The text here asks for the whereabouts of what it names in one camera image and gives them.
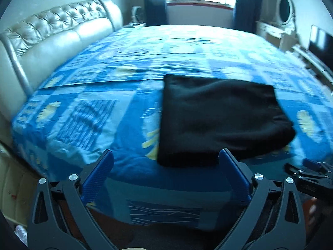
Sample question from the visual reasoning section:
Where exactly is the person's right hand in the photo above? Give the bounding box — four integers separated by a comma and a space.
303, 197, 322, 238

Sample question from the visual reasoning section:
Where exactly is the cream bedside cabinet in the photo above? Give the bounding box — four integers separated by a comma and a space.
0, 146, 37, 227

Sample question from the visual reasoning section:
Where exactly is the black flat television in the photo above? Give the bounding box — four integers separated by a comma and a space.
308, 25, 332, 71

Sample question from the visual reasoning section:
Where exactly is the white dressing table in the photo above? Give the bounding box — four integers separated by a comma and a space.
256, 21, 298, 53

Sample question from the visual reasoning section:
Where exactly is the cream tufted leather headboard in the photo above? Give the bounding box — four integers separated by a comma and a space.
1, 0, 123, 123

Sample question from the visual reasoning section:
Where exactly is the white oval vanity mirror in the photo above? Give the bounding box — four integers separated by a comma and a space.
273, 0, 296, 34

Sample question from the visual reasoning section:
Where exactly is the right blue curtain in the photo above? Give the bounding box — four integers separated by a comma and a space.
233, 0, 262, 34

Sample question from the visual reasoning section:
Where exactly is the blue curtain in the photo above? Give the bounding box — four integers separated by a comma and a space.
233, 0, 262, 34
144, 0, 168, 26

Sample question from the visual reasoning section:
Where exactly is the white electric fan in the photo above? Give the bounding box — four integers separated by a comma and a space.
130, 6, 146, 27

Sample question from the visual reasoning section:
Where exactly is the left blue curtain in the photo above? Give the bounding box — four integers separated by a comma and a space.
144, 0, 168, 26

